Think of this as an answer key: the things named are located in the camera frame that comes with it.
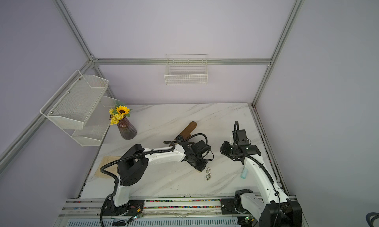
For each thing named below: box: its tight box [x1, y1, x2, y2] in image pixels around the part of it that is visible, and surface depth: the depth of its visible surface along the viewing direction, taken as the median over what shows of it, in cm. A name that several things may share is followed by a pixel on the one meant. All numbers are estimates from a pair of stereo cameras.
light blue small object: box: [240, 166, 249, 180], surface depth 85 cm
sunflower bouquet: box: [109, 100, 133, 126], surface depth 85 cm
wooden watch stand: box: [169, 121, 197, 147], surface depth 97 cm
